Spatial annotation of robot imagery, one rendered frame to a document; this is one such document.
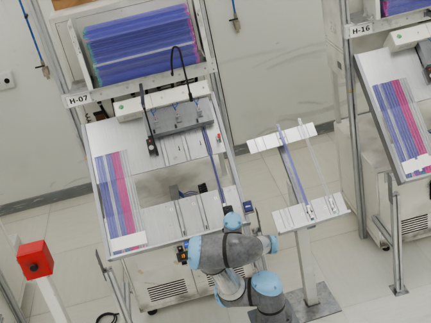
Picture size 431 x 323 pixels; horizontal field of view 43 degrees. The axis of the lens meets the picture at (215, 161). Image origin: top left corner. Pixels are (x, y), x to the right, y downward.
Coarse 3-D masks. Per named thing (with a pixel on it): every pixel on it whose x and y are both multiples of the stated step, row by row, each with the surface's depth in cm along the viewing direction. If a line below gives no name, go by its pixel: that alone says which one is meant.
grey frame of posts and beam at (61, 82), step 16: (32, 0) 250; (48, 32) 259; (208, 32) 269; (208, 64) 273; (64, 80) 268; (144, 80) 271; (160, 80) 273; (176, 80) 274; (64, 96) 269; (96, 96) 271; (112, 96) 273; (224, 112) 290; (80, 128) 281; (80, 144) 285; (112, 272) 265; (112, 288) 268; (128, 320) 280
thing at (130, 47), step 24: (96, 24) 263; (120, 24) 257; (144, 24) 256; (168, 24) 258; (96, 48) 258; (120, 48) 259; (144, 48) 261; (168, 48) 263; (192, 48) 265; (96, 72) 263; (120, 72) 265; (144, 72) 267
